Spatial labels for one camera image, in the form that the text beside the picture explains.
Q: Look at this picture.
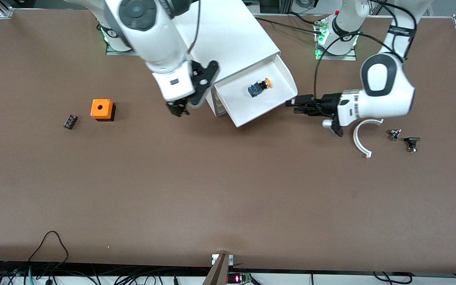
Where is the orange push button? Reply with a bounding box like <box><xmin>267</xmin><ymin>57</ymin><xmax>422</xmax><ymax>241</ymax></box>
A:
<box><xmin>248</xmin><ymin>78</ymin><xmax>273</xmax><ymax>98</ymax></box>

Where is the white curved plastic arc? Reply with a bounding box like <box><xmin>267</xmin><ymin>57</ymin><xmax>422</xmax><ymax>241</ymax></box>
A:
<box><xmin>353</xmin><ymin>119</ymin><xmax>384</xmax><ymax>159</ymax></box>

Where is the orange box with hole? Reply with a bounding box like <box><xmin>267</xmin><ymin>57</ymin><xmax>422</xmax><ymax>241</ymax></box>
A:
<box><xmin>90</xmin><ymin>99</ymin><xmax>116</xmax><ymax>122</ymax></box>

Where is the green board with red display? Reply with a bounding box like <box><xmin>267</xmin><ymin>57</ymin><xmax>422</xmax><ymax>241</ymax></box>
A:
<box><xmin>226</xmin><ymin>272</ymin><xmax>253</xmax><ymax>284</ymax></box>

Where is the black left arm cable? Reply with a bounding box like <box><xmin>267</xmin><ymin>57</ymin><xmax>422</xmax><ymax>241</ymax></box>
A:
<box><xmin>313</xmin><ymin>0</ymin><xmax>418</xmax><ymax>99</ymax></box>

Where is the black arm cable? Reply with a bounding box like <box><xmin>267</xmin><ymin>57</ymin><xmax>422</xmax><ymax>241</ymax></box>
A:
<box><xmin>313</xmin><ymin>0</ymin><xmax>418</xmax><ymax>99</ymax></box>
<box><xmin>186</xmin><ymin>0</ymin><xmax>202</xmax><ymax>55</ymax></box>

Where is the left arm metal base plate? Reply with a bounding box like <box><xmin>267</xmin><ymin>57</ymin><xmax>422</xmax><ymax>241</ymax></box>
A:
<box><xmin>314</xmin><ymin>18</ymin><xmax>357</xmax><ymax>61</ymax></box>

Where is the black cable to base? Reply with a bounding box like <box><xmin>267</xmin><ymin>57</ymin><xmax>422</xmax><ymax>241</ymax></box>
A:
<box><xmin>254</xmin><ymin>12</ymin><xmax>324</xmax><ymax>35</ymax></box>

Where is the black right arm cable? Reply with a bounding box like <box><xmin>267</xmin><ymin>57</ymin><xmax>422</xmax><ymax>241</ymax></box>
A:
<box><xmin>186</xmin><ymin>0</ymin><xmax>202</xmax><ymax>55</ymax></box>

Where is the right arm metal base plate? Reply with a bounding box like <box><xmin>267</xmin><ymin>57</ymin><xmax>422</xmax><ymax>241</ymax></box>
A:
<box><xmin>105</xmin><ymin>28</ymin><xmax>141</xmax><ymax>56</ymax></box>

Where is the small black switch part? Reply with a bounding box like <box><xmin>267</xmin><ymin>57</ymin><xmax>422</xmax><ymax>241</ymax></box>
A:
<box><xmin>404</xmin><ymin>137</ymin><xmax>422</xmax><ymax>153</ymax></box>

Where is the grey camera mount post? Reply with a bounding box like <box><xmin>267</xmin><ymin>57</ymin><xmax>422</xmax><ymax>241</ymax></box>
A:
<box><xmin>202</xmin><ymin>253</ymin><xmax>234</xmax><ymax>285</ymax></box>

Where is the thin black looped cable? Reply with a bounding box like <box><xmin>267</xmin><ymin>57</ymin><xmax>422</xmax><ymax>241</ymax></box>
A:
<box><xmin>28</xmin><ymin>231</ymin><xmax>69</xmax><ymax>264</ymax></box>

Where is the black floor cable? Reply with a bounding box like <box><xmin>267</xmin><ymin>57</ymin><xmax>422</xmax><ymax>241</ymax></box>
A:
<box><xmin>372</xmin><ymin>271</ymin><xmax>413</xmax><ymax>285</ymax></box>

